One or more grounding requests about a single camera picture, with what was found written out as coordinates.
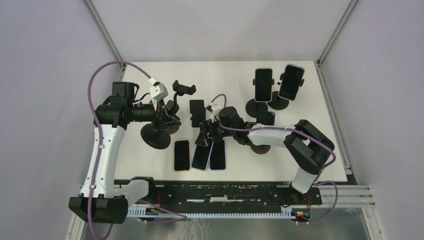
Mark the aluminium frame post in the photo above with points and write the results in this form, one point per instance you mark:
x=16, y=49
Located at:
x=337, y=31
x=95, y=15

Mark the dark phone on wooden stand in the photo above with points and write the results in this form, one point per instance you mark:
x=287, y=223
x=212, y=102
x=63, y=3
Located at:
x=266, y=118

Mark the aluminium frame post left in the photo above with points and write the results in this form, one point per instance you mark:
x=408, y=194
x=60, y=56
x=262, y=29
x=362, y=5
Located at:
x=95, y=15

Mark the black round clamp stand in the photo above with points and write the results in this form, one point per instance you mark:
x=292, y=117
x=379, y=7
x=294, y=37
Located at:
x=157, y=134

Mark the cream cased phone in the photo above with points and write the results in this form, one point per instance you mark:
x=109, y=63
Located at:
x=181, y=156

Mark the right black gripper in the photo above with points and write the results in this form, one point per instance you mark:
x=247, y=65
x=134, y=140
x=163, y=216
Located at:
x=206, y=127

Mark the lilac cased phone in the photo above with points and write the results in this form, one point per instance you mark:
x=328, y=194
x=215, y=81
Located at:
x=201, y=157

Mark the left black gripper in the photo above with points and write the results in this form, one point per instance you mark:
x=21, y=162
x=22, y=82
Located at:
x=163, y=117

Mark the black folding phone stand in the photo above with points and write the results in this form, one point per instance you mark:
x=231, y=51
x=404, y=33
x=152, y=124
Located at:
x=198, y=112

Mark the aluminium frame post right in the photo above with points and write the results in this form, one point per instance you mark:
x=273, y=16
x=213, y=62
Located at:
x=337, y=31

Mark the white slotted cable duct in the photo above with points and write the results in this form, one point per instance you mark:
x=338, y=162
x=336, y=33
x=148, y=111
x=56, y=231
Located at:
x=141, y=211

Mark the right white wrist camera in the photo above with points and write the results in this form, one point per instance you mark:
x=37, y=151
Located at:
x=213, y=109

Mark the white cased phone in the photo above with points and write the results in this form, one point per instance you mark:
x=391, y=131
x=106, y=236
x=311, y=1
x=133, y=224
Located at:
x=263, y=82

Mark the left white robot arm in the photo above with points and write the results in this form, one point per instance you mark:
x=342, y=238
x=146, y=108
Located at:
x=99, y=201

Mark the light blue cased phone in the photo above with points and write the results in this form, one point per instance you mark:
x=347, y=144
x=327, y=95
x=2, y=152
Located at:
x=218, y=160

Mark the phone on far right stand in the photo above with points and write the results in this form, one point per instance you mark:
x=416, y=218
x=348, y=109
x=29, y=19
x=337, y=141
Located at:
x=291, y=81

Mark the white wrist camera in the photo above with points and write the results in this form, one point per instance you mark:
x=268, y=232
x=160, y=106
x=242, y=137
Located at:
x=158, y=91
x=213, y=109

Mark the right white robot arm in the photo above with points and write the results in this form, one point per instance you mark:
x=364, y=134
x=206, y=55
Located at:
x=310, y=148

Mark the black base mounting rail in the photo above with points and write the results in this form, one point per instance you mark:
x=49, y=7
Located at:
x=228, y=197

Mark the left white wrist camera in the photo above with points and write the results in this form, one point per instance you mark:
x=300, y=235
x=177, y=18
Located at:
x=158, y=91

